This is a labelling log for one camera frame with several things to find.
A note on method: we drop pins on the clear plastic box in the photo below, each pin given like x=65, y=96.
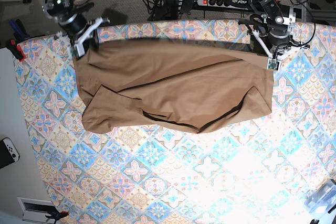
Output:
x=322, y=201

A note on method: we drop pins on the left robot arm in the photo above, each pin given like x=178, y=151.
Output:
x=268, y=14

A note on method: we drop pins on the black orange clamp bottom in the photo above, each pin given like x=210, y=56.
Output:
x=56, y=216

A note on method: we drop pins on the game console with white controller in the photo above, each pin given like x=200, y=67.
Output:
x=8, y=153

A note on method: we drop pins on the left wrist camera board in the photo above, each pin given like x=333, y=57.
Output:
x=273, y=64

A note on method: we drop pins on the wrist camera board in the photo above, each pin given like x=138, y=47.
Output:
x=77, y=50
x=273, y=64

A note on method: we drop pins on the brown t-shirt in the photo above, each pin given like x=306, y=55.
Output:
x=184, y=87

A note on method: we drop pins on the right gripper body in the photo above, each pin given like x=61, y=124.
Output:
x=74, y=26

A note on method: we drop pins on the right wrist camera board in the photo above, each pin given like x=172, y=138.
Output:
x=77, y=50

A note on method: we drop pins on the blue black clamp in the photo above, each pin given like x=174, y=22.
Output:
x=20, y=32

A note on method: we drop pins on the red black clamp left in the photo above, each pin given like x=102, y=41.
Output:
x=15, y=49

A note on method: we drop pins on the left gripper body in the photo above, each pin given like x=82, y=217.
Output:
x=276, y=44

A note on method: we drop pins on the white floor vent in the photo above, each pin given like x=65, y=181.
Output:
x=36, y=210

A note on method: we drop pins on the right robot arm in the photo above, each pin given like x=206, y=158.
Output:
x=53, y=8

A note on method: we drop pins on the patterned tablecloth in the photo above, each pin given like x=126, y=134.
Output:
x=257, y=171

